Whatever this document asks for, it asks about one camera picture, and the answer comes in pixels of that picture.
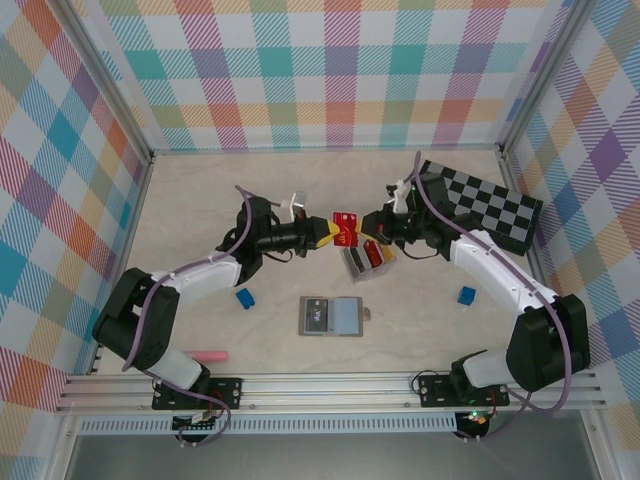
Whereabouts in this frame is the red card gold print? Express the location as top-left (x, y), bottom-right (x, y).
top-left (331, 211), bottom-right (362, 249)

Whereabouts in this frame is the black card white print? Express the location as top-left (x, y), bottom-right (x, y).
top-left (303, 298), bottom-right (332, 334)

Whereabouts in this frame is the grey card holder wallet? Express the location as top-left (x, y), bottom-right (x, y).
top-left (297, 294), bottom-right (374, 338)

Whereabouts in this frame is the light blue card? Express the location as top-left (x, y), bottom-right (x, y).
top-left (331, 298), bottom-right (362, 335)

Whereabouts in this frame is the red card white print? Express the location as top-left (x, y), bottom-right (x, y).
top-left (361, 239), bottom-right (385, 269)

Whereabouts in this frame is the plain black card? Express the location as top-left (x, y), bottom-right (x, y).
top-left (345, 246), bottom-right (367, 275)

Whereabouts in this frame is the black grey folding chessboard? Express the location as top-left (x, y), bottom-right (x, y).
top-left (418, 159), bottom-right (545, 258)

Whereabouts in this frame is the pink cylinder marker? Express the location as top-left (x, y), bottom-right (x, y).
top-left (185, 349), bottom-right (229, 363)

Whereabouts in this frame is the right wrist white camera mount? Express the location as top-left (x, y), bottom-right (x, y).
top-left (384, 178), bottom-right (412, 215)

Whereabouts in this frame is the aluminium frame back bar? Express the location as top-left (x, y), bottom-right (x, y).
top-left (149, 143), bottom-right (506, 157)

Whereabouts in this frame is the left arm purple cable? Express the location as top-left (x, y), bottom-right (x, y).
top-left (122, 184), bottom-right (301, 449)

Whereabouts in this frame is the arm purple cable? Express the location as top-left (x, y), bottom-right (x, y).
top-left (410, 149), bottom-right (574, 444)
top-left (122, 184), bottom-right (301, 449)

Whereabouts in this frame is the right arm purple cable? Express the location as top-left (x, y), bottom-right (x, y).
top-left (410, 149), bottom-right (574, 444)

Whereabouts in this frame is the aluminium mounting rail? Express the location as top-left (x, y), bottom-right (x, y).
top-left (54, 368), bottom-right (609, 414)

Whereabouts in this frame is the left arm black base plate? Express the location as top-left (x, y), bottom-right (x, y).
top-left (151, 377), bottom-right (244, 412)

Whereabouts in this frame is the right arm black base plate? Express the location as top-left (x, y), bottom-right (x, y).
top-left (417, 373), bottom-right (512, 409)

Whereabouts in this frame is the slotted grey cable duct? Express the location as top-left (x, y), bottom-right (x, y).
top-left (78, 417), bottom-right (460, 436)

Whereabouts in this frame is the aluminium frame post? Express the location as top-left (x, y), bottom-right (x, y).
top-left (499, 0), bottom-right (599, 151)
top-left (49, 0), bottom-right (155, 164)

